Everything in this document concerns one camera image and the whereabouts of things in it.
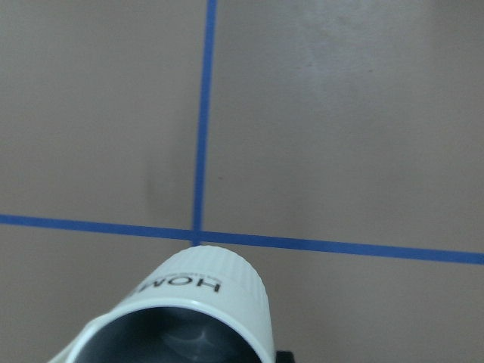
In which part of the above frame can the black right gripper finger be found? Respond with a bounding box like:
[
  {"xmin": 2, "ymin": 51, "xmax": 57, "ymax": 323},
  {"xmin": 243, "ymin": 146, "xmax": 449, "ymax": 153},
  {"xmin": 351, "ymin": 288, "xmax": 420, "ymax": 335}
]
[{"xmin": 275, "ymin": 350, "xmax": 294, "ymax": 363}]

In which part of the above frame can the white ribbed HOME mug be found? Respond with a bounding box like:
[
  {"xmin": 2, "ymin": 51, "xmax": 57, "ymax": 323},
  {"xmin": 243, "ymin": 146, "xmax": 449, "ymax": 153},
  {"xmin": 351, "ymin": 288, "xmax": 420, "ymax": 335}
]
[{"xmin": 52, "ymin": 246, "xmax": 276, "ymax": 362}]

